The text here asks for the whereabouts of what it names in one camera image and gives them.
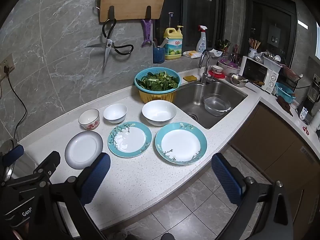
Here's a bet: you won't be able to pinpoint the brown kitchen cabinet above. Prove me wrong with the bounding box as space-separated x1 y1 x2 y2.
229 102 320 205

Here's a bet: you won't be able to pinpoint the grey rimmed white plate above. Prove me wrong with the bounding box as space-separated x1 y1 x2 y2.
64 131 104 170

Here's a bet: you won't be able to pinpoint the chrome faucet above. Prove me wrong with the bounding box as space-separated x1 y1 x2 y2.
199 49 215 85

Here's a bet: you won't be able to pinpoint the yellow detergent bottle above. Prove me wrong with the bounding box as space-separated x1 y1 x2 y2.
164 25 184 60

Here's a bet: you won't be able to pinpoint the white microwave oven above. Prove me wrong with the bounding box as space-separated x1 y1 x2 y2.
239 56 280 94

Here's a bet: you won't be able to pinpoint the small steel bowl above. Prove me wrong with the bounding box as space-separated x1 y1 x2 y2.
229 73 249 88

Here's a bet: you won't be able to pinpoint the black power cable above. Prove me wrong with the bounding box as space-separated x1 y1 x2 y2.
4 66 28 142

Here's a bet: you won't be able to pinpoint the black handled kitchen scissors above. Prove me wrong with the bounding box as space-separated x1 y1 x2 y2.
84 19 134 68

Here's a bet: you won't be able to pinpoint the yellow plastic basket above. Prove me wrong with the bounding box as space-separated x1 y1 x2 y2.
139 89 178 104

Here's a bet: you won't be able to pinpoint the beige wall socket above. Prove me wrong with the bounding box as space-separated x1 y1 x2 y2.
0 53 15 81

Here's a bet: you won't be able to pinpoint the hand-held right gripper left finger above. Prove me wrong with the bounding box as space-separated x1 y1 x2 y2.
49 152 111 240

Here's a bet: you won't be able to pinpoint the stainless steel sink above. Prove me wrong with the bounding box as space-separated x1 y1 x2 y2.
172 81 248 130

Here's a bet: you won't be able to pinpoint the small white bowl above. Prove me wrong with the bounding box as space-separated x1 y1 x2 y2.
103 103 128 124

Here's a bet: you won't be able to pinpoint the purple peeler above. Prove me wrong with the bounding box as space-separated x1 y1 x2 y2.
140 19 153 47

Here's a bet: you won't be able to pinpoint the bundle of chopsticks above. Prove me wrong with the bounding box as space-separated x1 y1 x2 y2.
249 37 262 50

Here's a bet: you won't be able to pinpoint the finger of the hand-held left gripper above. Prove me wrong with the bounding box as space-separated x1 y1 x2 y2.
34 151 61 180
0 144 25 166

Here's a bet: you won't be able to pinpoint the teal colander basket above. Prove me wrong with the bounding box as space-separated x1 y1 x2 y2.
134 67 181 95

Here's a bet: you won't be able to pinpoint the red floral bowl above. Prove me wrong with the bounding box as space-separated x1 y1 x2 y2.
78 109 100 130

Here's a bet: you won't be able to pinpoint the large teal floral plate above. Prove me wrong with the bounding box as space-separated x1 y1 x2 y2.
155 122 208 166

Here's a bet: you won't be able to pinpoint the white yellow cleaning cloth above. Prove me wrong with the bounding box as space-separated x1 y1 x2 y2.
182 50 202 60

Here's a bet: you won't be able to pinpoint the black window frame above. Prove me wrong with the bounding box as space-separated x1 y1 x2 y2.
154 0 227 54

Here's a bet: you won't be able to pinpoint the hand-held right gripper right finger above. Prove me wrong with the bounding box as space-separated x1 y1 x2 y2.
211 152 294 240

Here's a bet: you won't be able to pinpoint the leafy green vegetables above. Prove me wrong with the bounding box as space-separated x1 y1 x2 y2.
140 71 179 91

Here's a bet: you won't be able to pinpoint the wooden cutting board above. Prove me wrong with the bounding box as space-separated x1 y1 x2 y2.
99 0 168 23

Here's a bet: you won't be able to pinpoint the blue utensil cup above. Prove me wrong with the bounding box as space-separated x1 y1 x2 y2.
153 47 165 64

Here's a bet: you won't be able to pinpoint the small teal floral plate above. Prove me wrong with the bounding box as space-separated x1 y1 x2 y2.
107 121 152 158

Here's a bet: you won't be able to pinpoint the stainless rice cooker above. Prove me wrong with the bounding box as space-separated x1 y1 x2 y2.
0 138 20 183

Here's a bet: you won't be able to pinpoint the red trivet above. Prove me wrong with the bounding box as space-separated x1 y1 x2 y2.
208 70 225 80

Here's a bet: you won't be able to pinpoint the white spray bottle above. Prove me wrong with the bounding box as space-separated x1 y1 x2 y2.
196 25 209 53

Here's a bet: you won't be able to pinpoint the large white bowl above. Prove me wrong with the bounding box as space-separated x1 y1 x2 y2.
142 100 177 127

